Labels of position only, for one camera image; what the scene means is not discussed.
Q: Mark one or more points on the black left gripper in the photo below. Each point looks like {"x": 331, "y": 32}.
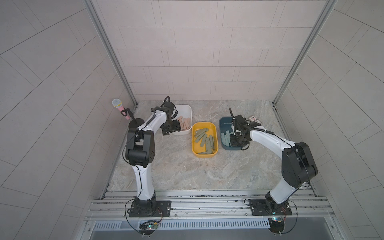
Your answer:
{"x": 176, "y": 127}

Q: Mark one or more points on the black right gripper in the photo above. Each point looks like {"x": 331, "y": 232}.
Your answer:
{"x": 233, "y": 142}

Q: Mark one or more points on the mint knife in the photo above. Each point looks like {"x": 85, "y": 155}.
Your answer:
{"x": 228, "y": 140}
{"x": 223, "y": 139}

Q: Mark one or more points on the dark teal storage box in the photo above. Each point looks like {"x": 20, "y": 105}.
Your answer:
{"x": 225, "y": 124}

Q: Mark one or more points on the olive knife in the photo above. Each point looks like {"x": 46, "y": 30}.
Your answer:
{"x": 201, "y": 131}
{"x": 201, "y": 139}
{"x": 208, "y": 146}
{"x": 212, "y": 144}

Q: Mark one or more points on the yellow storage box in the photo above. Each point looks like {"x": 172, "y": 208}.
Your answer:
{"x": 198, "y": 151}

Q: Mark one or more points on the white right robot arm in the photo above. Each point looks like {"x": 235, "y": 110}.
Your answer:
{"x": 298, "y": 165}

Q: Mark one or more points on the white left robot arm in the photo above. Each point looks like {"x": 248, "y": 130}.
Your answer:
{"x": 140, "y": 149}

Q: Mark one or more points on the white storage box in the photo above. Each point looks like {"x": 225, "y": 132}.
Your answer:
{"x": 186, "y": 112}

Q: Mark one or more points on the black microphone stand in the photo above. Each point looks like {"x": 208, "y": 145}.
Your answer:
{"x": 135, "y": 122}

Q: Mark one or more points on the pink toy microphone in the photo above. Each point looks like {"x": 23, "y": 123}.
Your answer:
{"x": 117, "y": 103}

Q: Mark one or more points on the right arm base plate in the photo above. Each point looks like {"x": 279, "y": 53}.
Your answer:
{"x": 268, "y": 208}

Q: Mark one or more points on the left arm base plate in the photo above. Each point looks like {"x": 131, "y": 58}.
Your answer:
{"x": 146, "y": 209}

